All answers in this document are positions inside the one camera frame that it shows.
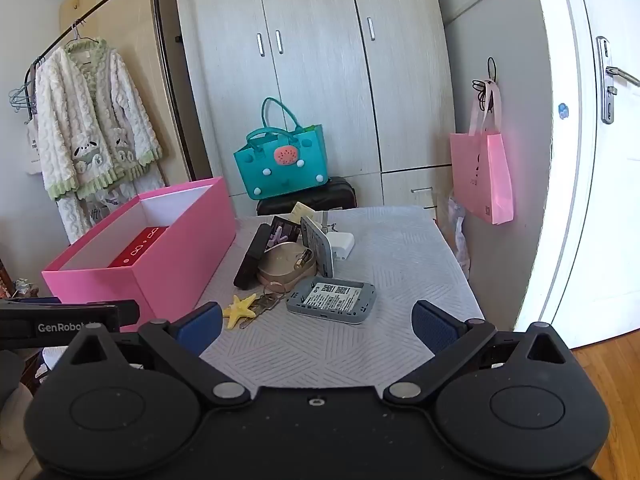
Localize yellow starfish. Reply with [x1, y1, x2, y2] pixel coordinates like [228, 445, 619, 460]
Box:
[222, 294, 257, 330]

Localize black silicone case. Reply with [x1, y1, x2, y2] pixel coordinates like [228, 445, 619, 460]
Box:
[233, 223, 271, 290]

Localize pink cardboard box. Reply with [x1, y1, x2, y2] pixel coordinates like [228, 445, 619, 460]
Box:
[42, 177, 236, 332]

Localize silver keys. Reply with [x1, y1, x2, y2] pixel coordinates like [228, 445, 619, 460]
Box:
[240, 292, 284, 330]

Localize grey battery case with label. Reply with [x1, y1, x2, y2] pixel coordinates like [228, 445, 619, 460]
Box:
[286, 276, 376, 324]

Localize beige glasses case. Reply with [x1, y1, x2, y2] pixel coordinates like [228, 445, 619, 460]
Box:
[257, 242, 317, 292]

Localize white charger adapter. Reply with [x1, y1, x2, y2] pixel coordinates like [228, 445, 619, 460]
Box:
[326, 232, 356, 260]

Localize purple starfish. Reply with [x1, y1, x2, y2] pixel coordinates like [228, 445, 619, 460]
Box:
[267, 226, 290, 248]

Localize black booklet card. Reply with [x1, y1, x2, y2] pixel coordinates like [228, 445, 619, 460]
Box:
[267, 216, 300, 248]

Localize white door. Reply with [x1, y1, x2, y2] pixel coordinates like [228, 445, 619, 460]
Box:
[514, 0, 639, 349]

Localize pink paper bag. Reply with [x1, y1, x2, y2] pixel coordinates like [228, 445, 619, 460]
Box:
[449, 79, 514, 226]

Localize black suitcase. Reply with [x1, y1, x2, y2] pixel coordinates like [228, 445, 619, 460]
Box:
[256, 177, 357, 216]

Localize white fleece robe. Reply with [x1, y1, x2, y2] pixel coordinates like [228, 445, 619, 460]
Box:
[35, 38, 165, 243]

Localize teal felt tote bag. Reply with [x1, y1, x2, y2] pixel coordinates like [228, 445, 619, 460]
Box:
[234, 96, 329, 200]

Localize white wardrobe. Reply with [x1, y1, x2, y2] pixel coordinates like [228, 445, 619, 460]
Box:
[177, 0, 454, 216]

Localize black clothes rack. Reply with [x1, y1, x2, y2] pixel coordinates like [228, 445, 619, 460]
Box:
[25, 0, 212, 185]

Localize silver door handle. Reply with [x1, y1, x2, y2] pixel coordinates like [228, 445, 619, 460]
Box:
[596, 36, 640, 125]

